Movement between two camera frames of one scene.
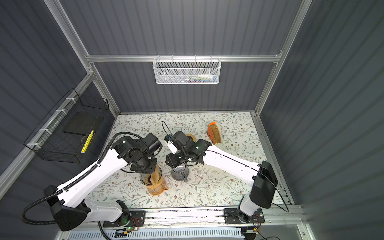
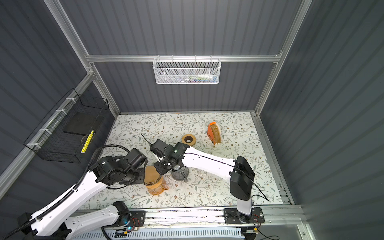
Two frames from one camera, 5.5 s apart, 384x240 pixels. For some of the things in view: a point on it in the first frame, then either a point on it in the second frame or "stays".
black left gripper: [150, 170] -> [141, 179]
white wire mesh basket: [187, 71] stays
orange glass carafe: [157, 189] stays
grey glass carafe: [180, 173] stays
